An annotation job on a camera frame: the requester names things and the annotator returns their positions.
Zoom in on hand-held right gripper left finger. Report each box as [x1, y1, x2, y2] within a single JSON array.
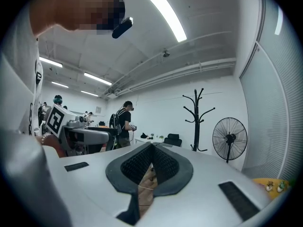
[[44, 141, 153, 227]]

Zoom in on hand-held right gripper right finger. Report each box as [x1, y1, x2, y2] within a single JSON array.
[[139, 141, 276, 227]]

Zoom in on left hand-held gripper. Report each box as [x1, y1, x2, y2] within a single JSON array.
[[45, 103, 117, 157]]

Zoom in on black coat stand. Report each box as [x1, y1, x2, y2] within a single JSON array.
[[182, 87, 216, 152]]

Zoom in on person's left forearm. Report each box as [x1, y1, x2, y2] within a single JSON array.
[[35, 133, 66, 158]]

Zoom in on wooden work table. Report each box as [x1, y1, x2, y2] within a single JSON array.
[[88, 125, 112, 131]]

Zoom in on white desk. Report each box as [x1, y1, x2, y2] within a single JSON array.
[[134, 136, 166, 148]]

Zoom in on round wooden table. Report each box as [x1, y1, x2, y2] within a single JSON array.
[[252, 177, 293, 201]]

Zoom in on black office chair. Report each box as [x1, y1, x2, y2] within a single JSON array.
[[164, 133, 183, 148]]

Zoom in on black standing fan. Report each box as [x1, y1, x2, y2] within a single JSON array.
[[212, 117, 249, 164]]

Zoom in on person's grey shirt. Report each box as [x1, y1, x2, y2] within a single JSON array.
[[0, 0, 73, 227]]

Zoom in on white ceiling pipes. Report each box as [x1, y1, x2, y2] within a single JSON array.
[[104, 58, 237, 98]]

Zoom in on person's head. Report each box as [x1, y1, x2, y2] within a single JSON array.
[[29, 0, 126, 36]]

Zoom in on grey shoulder strap with buckle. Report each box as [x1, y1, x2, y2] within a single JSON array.
[[35, 59, 43, 85]]

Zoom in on black head camera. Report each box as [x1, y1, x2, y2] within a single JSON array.
[[111, 17, 134, 39]]

